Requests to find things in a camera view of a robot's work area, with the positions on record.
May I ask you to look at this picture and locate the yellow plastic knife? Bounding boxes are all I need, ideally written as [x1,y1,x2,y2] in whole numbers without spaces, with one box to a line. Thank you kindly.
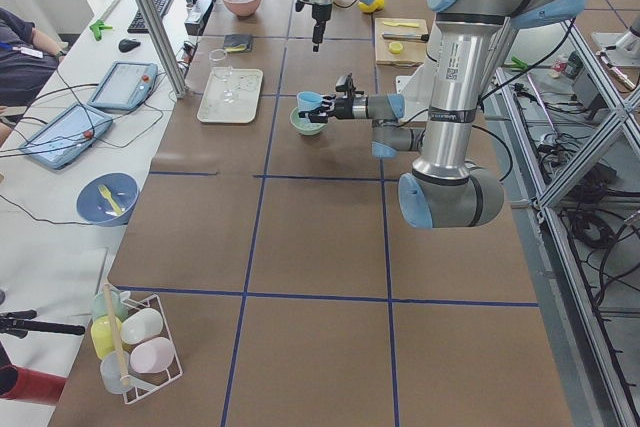
[382,21,421,29]

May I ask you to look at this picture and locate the grey folded cloth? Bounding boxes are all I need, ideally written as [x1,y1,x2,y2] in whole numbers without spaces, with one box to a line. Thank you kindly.
[223,34,253,53]

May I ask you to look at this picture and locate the blue teach pendant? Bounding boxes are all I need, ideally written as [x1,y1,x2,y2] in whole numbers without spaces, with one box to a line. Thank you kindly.
[19,103,113,170]
[88,61,158,112]

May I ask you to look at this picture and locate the wooden cutting board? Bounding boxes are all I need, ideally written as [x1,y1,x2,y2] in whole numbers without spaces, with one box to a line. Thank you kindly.
[374,18,429,66]

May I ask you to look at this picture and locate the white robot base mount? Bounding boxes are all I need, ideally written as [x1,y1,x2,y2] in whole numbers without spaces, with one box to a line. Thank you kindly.
[395,22,442,122]

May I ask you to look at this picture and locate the cream bear tray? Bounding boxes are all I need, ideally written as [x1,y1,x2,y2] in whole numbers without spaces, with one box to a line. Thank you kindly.
[196,69,263,124]

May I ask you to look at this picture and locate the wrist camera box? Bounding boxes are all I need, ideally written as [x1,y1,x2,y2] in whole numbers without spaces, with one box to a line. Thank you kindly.
[335,73,356,97]

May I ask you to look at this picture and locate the whole yellow lemon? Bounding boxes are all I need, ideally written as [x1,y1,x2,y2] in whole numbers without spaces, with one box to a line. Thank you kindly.
[357,0,386,14]

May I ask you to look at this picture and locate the yellow plastic fork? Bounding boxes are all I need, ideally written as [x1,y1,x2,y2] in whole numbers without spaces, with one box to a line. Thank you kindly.
[98,184,124,216]

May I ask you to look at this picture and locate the lemon half slice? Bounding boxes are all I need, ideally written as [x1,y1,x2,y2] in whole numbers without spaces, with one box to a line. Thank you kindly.
[388,41,404,54]

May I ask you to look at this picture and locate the black keyboard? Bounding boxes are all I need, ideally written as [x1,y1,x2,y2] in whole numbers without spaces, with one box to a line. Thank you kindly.
[126,0,178,35]

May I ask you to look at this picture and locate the green bowl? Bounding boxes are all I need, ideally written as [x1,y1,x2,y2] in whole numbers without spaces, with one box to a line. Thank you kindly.
[289,107,327,136]

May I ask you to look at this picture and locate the light blue plastic cup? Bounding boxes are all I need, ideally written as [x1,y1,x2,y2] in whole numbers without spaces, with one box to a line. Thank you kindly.
[296,91,323,112]

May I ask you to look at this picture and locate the clear wine glass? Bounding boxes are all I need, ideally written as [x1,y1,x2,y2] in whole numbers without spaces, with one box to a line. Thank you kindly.
[208,48,237,103]

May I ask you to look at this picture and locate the green clamp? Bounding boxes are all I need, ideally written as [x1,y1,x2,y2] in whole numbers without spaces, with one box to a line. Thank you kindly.
[89,19,113,41]

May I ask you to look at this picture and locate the yellow plastic cup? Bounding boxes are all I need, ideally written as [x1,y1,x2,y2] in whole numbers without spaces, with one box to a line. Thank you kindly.
[90,315,115,360]

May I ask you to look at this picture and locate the far blue teach pendant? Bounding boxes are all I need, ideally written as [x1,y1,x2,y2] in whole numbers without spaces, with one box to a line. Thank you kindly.
[88,61,158,112]

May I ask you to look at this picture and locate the clear plastic cup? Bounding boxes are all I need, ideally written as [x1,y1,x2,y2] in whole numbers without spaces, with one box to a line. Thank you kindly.
[100,351,132,394]

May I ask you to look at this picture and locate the pale pink plastic cup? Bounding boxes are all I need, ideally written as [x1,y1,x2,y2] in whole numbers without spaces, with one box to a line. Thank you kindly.
[130,337,175,374]

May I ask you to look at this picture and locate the steel knife handle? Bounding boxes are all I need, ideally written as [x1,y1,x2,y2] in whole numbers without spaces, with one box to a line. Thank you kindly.
[381,32,430,43]

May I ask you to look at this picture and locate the black computer mouse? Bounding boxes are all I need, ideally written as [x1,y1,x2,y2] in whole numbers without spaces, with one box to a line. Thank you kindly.
[118,38,141,53]

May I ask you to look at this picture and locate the green plastic cup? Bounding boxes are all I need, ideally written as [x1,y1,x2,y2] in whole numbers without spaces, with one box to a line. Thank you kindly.
[91,290,128,322]

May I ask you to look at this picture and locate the white wire cup rack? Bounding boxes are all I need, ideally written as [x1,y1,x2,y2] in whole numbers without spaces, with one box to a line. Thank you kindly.
[100,284,183,405]

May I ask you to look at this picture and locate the seated person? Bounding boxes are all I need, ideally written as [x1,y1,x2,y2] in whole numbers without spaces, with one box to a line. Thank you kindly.
[0,7,69,148]

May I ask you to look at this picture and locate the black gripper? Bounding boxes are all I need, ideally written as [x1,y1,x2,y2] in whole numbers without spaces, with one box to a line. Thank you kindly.
[299,94,369,124]
[312,5,332,52]

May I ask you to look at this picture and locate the white plastic cup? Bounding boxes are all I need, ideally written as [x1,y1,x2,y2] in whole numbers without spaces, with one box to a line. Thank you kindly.
[120,308,164,344]

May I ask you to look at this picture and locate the near blue teach pendant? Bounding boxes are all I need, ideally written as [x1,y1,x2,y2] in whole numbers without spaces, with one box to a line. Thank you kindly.
[19,103,113,170]

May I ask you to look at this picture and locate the blue bowl with fork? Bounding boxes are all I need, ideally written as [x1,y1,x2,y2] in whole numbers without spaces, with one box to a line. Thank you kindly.
[76,172,139,227]

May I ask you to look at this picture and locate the aluminium frame post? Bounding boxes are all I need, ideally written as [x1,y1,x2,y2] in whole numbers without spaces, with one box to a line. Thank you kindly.
[136,0,187,99]

